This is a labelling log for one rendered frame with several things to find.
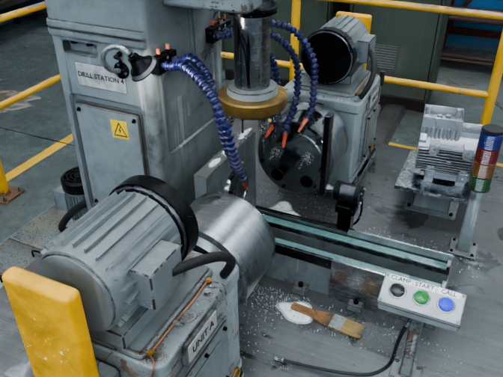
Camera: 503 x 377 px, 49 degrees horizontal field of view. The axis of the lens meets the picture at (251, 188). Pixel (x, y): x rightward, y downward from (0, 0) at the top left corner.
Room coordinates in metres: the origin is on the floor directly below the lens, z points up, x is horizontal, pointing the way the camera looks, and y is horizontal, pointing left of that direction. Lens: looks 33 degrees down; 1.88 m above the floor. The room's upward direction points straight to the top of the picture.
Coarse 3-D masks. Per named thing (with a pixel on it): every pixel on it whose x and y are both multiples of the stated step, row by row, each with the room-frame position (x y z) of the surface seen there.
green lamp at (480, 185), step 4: (472, 176) 1.32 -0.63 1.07; (472, 180) 1.32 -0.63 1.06; (476, 180) 1.31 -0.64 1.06; (480, 180) 1.30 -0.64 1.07; (484, 180) 1.30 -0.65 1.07; (488, 180) 1.30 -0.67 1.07; (468, 184) 1.34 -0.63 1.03; (472, 184) 1.32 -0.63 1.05; (476, 184) 1.31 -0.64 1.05; (480, 184) 1.30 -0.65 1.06; (484, 184) 1.30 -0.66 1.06; (488, 184) 1.30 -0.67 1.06; (472, 188) 1.31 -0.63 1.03; (476, 188) 1.31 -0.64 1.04; (480, 188) 1.30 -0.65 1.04; (484, 188) 1.30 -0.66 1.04; (488, 188) 1.31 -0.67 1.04
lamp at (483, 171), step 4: (476, 164) 1.32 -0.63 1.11; (480, 164) 1.31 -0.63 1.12; (472, 168) 1.33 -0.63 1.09; (476, 168) 1.32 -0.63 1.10; (480, 168) 1.31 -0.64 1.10; (484, 168) 1.30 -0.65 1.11; (488, 168) 1.30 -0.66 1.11; (492, 168) 1.30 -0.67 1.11; (472, 172) 1.33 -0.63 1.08; (476, 172) 1.31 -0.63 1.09; (480, 172) 1.31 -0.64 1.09; (484, 172) 1.30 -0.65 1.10; (488, 172) 1.30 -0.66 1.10; (492, 172) 1.30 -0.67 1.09; (476, 176) 1.31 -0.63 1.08; (480, 176) 1.30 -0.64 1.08; (484, 176) 1.30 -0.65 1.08; (488, 176) 1.30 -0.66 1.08; (492, 176) 1.31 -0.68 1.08
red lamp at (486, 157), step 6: (480, 150) 1.32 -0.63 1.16; (486, 150) 1.31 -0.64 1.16; (492, 150) 1.30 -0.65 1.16; (498, 150) 1.30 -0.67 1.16; (480, 156) 1.31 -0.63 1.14; (486, 156) 1.30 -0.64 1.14; (492, 156) 1.30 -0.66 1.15; (498, 156) 1.31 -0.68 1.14; (480, 162) 1.31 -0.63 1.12; (486, 162) 1.30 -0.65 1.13; (492, 162) 1.30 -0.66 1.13
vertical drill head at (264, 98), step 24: (264, 0) 1.28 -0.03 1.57; (240, 24) 1.27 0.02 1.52; (264, 24) 1.28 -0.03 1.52; (240, 48) 1.27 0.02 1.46; (264, 48) 1.28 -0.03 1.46; (240, 72) 1.28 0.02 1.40; (264, 72) 1.28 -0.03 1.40; (240, 96) 1.25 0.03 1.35; (264, 96) 1.25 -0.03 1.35; (264, 120) 1.24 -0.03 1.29
